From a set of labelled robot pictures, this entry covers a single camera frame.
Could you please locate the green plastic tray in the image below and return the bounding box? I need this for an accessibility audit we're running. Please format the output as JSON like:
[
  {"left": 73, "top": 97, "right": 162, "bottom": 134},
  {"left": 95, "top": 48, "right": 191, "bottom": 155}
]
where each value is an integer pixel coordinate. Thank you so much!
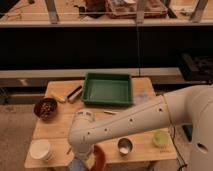
[{"left": 81, "top": 73, "right": 133, "bottom": 106}]

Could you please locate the black and wood brush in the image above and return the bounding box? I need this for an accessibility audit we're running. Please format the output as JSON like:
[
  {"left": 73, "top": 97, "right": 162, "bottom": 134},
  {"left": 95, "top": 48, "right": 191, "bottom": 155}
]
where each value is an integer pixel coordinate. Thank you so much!
[{"left": 67, "top": 86, "right": 82, "bottom": 103}]

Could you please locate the dark bowl with nuts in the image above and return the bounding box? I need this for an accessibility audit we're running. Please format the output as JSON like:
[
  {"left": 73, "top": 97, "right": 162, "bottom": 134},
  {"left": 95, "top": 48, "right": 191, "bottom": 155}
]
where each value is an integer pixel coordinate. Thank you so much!
[{"left": 34, "top": 98, "right": 57, "bottom": 121}]

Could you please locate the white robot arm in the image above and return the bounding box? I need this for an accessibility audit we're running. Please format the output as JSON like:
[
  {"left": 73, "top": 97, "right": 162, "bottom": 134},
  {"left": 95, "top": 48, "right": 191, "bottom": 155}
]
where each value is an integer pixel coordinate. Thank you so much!
[{"left": 68, "top": 93, "right": 188, "bottom": 160}]

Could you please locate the thin wooden stick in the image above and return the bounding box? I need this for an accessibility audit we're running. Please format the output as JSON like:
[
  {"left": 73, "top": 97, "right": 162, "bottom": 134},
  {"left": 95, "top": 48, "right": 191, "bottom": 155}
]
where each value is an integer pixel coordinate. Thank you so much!
[{"left": 103, "top": 110, "right": 118, "bottom": 115}]

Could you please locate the red bowl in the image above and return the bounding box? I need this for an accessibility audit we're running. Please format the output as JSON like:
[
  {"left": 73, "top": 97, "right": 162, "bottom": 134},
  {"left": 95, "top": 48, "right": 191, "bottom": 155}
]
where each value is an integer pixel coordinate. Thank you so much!
[{"left": 90, "top": 145, "right": 106, "bottom": 171}]

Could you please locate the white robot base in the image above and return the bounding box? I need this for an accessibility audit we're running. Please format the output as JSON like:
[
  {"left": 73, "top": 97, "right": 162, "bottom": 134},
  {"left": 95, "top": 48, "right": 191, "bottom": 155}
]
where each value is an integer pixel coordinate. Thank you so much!
[{"left": 164, "top": 85, "right": 213, "bottom": 171}]

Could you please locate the blue yellow sponge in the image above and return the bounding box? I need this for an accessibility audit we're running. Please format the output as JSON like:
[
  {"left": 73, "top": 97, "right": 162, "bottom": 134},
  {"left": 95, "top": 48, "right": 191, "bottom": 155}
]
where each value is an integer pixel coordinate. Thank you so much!
[{"left": 68, "top": 159, "right": 94, "bottom": 171}]

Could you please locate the white ribbed bowl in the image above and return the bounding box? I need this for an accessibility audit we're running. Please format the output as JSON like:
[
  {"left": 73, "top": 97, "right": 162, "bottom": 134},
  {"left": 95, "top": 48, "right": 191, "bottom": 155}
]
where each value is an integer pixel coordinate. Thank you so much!
[{"left": 29, "top": 139, "right": 52, "bottom": 161}]

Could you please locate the small metal cup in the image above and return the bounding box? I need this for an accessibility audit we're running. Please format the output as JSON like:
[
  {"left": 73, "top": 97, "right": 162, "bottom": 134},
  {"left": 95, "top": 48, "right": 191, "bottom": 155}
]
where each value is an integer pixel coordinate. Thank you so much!
[{"left": 117, "top": 138, "right": 133, "bottom": 155}]

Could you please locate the yellow corn cob toy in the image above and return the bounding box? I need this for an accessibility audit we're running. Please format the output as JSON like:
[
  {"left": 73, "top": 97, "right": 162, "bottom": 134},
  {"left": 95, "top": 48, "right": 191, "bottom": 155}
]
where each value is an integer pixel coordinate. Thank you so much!
[{"left": 51, "top": 93, "right": 66, "bottom": 103}]

